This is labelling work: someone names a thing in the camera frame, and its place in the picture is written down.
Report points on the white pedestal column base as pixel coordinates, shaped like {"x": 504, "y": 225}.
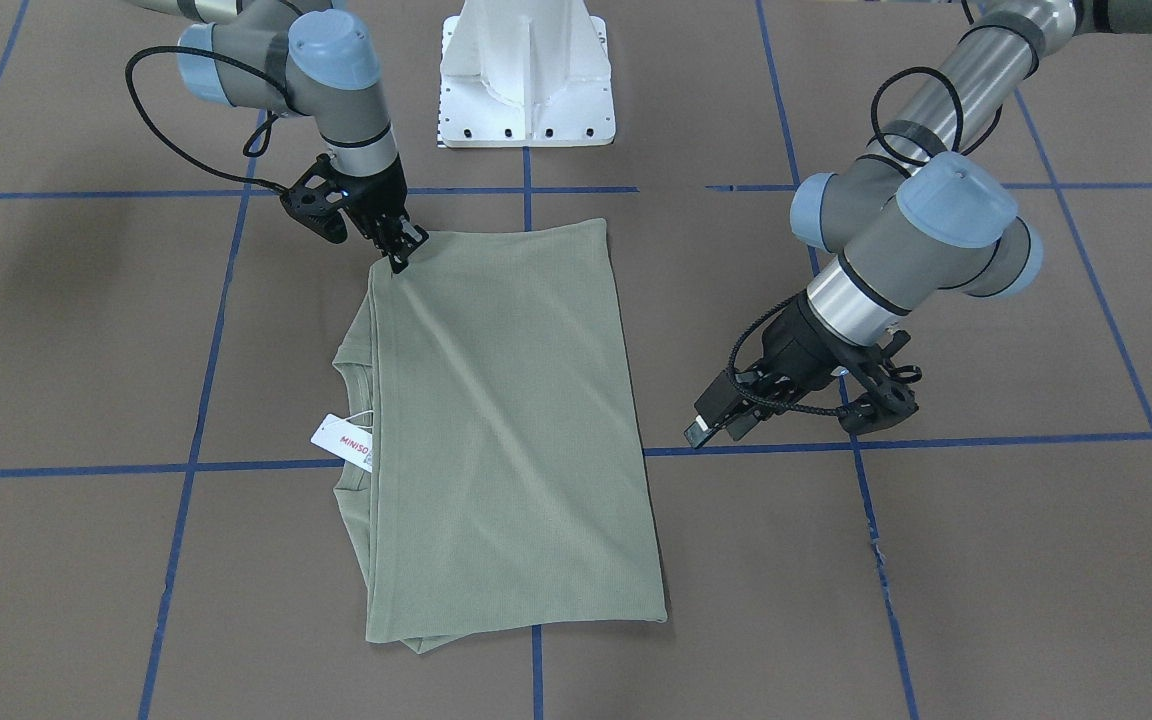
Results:
{"x": 525, "y": 74}

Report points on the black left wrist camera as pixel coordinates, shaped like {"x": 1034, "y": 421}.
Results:
{"x": 887, "y": 398}

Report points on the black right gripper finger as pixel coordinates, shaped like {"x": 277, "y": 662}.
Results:
{"x": 411, "y": 237}
{"x": 392, "y": 242}

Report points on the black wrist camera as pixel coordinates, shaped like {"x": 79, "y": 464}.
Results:
{"x": 314, "y": 199}
{"x": 887, "y": 398}

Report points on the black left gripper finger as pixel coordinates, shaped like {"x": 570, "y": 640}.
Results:
{"x": 743, "y": 417}
{"x": 711, "y": 407}

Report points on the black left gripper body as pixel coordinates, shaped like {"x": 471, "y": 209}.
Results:
{"x": 798, "y": 346}

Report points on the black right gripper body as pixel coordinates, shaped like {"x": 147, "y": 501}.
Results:
{"x": 382, "y": 200}

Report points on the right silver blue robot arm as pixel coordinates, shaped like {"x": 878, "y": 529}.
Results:
{"x": 311, "y": 59}

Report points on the olive green long-sleeve shirt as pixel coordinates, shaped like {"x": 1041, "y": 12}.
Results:
{"x": 508, "y": 484}

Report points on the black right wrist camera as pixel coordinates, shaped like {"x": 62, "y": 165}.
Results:
{"x": 314, "y": 199}

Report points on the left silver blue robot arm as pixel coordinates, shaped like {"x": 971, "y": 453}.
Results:
{"x": 912, "y": 216}

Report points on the white Miniso hang tag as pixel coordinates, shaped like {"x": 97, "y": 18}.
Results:
{"x": 342, "y": 437}

